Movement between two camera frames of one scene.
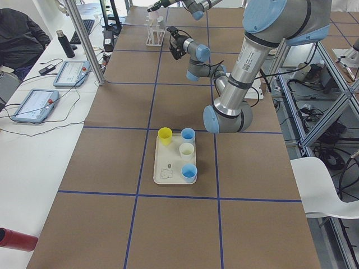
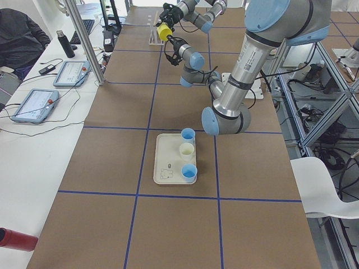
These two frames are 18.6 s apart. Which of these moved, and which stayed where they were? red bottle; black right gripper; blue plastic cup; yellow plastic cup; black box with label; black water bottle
Moved: black right gripper; yellow plastic cup
Stayed: blue plastic cup; red bottle; black water bottle; black box with label
